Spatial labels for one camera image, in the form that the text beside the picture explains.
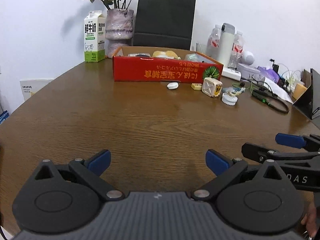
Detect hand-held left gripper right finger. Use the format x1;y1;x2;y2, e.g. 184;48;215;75
191;149;290;201

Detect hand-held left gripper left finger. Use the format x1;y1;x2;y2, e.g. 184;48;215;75
26;149;126;201

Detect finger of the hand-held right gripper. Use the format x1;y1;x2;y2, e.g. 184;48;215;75
275;133;320;152
241;142;320;164

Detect red cardboard box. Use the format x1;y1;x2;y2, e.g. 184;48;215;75
112;46;224;84

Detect iridescent plastic bag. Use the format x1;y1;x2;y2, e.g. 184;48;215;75
185;53;201;63

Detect white plush hamster toy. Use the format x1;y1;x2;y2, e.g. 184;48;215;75
152;51;181;60

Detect person's right hand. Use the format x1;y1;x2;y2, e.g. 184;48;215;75
301;202;320;240

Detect black green neckband earphones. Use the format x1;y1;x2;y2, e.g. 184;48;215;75
232;80;290;114

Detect black tablet stand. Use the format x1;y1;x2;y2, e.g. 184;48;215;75
292;68;320;121

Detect white paper sheet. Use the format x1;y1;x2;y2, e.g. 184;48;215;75
262;77;294;104

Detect white ribbed round container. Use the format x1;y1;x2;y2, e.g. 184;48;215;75
221;93;238;107

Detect round wooden desk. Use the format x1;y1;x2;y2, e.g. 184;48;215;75
0;55;320;240

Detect blue white wrapped packet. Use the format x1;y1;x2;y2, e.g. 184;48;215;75
222;86;247;96

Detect purple tissue pack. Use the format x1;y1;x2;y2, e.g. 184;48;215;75
257;66;280;84

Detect black charger plug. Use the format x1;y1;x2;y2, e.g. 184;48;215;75
269;59;281;74

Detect white gold cube charger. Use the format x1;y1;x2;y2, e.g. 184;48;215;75
202;77;223;98

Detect white printed tin box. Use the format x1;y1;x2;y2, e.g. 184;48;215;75
236;62;261;81

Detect white power strip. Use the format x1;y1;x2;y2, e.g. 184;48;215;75
221;67;243;81

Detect white round speaker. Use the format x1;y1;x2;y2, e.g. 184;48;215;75
241;51;256;65

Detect white board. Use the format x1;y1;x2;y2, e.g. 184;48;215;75
20;79;54;102

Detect clear plastic water bottle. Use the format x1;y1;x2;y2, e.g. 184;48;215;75
206;24;222;59
229;31;245;69

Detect blue box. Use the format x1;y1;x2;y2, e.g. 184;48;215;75
0;110;11;126

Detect white thermos bottle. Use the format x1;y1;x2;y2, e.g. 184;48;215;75
219;23;236;68

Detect clear glass cup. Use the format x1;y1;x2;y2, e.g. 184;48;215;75
196;42;209;56

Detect white green milk carton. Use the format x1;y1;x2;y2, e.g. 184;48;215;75
83;9;107;63

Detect purple textured vase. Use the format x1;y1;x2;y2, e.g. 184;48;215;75
105;9;134;59

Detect black paper bag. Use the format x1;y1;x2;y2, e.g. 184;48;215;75
132;0;197;51

